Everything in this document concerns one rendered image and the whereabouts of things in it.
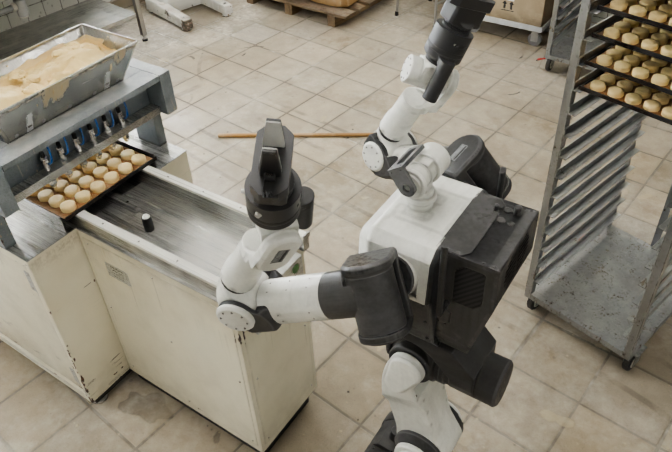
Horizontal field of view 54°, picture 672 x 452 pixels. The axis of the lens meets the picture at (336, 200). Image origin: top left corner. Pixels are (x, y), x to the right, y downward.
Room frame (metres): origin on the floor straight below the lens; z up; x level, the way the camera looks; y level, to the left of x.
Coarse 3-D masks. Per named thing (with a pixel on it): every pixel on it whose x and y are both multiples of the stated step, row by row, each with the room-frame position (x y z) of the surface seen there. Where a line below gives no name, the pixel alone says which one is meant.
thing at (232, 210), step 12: (144, 168) 1.92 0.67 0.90; (144, 180) 1.92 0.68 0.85; (156, 180) 1.88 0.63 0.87; (168, 180) 1.84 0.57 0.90; (180, 180) 1.84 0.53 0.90; (180, 192) 1.81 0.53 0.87; (192, 192) 1.78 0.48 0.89; (204, 192) 1.76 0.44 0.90; (204, 204) 1.75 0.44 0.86; (216, 204) 1.71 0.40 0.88; (228, 204) 1.69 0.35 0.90; (240, 204) 1.69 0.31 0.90; (228, 216) 1.69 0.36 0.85; (240, 216) 1.65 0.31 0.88
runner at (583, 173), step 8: (624, 136) 2.24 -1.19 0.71; (632, 136) 2.27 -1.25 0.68; (616, 144) 2.19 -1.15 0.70; (624, 144) 2.22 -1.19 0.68; (608, 152) 2.16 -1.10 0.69; (616, 152) 2.16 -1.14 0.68; (592, 160) 2.08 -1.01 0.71; (600, 160) 2.12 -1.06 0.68; (608, 160) 2.11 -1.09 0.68; (584, 168) 2.04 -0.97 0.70; (592, 168) 2.07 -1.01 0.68; (576, 176) 2.01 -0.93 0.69; (584, 176) 2.02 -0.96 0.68; (560, 184) 1.94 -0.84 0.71; (568, 184) 1.97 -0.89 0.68; (576, 184) 1.97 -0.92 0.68; (552, 192) 1.91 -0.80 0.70; (560, 192) 1.93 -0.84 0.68
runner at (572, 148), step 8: (616, 112) 2.15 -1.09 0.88; (624, 112) 2.18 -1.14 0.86; (608, 120) 2.11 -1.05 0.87; (616, 120) 2.12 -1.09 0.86; (592, 128) 2.04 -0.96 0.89; (600, 128) 2.07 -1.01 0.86; (608, 128) 2.07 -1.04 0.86; (584, 136) 2.01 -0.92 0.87; (592, 136) 2.02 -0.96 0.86; (568, 144) 1.94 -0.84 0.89; (576, 144) 1.98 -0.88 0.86; (584, 144) 1.98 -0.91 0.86; (560, 152) 1.91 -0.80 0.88; (568, 152) 1.93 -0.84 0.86; (576, 152) 1.93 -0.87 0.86
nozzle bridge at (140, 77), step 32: (96, 96) 1.95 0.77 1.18; (128, 96) 1.96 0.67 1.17; (160, 96) 2.08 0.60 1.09; (64, 128) 1.76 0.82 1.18; (96, 128) 1.93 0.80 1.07; (128, 128) 1.97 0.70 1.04; (160, 128) 2.16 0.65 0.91; (0, 160) 1.60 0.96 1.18; (32, 160) 1.73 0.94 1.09; (0, 192) 1.54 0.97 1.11; (32, 192) 1.65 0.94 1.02; (0, 224) 1.61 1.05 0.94
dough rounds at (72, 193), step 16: (96, 160) 1.98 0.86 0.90; (112, 160) 1.95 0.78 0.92; (128, 160) 1.97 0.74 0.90; (144, 160) 1.95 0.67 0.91; (64, 176) 1.89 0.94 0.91; (80, 176) 1.87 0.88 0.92; (96, 176) 1.87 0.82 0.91; (112, 176) 1.85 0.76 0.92; (48, 192) 1.78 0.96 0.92; (64, 192) 1.78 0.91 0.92; (80, 192) 1.77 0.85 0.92; (96, 192) 1.79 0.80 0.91; (48, 208) 1.72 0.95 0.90; (64, 208) 1.69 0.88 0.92
